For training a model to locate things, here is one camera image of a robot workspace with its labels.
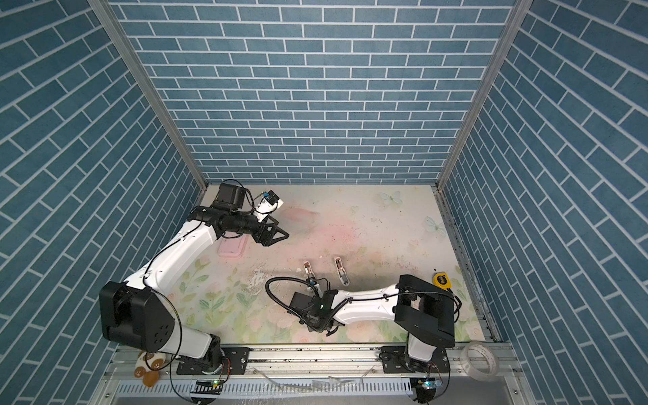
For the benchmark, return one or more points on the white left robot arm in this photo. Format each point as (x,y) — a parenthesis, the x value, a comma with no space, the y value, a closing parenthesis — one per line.
(137,311)

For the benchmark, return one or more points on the brown white plush toy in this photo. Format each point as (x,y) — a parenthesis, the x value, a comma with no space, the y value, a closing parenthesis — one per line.
(148,367)

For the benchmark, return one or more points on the clear tape roll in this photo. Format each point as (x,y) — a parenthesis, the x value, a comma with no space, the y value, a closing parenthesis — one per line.
(479,362)

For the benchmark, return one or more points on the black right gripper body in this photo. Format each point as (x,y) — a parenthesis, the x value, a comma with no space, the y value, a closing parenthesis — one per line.
(312,323)

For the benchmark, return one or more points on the aluminium corner frame post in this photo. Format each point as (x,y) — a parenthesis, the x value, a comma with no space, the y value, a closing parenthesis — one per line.
(106,16)
(503,46)

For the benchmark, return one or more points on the pink phone case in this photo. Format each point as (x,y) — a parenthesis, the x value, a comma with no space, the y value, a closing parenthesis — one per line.
(232,248)

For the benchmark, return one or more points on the aluminium corner frame post left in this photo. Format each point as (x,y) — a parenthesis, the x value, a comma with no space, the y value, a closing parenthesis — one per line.
(106,16)

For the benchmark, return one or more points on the aluminium corner frame post right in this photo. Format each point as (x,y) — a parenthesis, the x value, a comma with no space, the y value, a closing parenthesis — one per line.
(503,46)

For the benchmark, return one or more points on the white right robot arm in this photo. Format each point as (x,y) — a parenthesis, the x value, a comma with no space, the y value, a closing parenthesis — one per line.
(427,313)

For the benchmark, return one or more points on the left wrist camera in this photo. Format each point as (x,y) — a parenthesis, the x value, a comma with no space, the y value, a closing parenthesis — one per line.
(268,203)

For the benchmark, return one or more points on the yellow tape measure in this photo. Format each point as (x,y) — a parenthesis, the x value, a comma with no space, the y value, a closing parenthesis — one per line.
(442,281)

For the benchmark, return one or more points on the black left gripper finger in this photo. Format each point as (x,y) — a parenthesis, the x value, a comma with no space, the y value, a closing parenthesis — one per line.
(264,237)
(272,223)

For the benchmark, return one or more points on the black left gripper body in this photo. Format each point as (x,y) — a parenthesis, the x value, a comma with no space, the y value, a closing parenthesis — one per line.
(245,224)

